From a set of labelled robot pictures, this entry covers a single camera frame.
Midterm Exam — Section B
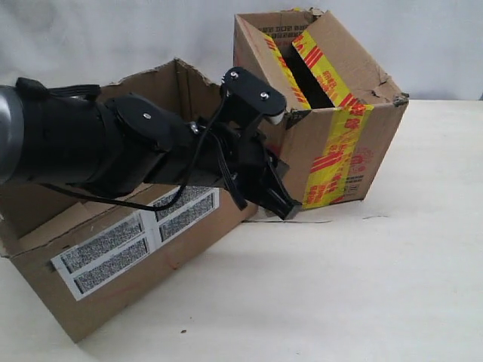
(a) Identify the taped cardboard box yellow tape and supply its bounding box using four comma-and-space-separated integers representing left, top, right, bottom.
233, 8, 409, 210

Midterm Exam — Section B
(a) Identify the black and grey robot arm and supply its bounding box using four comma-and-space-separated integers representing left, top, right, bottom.
1, 74, 301, 220

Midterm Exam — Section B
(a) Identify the brown cardboard box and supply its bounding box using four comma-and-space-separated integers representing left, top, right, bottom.
0, 57, 261, 344

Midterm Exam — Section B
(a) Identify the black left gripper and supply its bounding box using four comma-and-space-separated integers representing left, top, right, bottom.
211, 123, 302, 220

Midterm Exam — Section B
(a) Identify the white curtain backdrop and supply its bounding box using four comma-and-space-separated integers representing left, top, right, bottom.
1, 1, 482, 100

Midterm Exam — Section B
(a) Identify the black cable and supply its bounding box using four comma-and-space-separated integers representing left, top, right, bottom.
37, 86, 250, 212

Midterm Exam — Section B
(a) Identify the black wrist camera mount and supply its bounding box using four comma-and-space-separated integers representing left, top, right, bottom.
220, 66, 287, 127

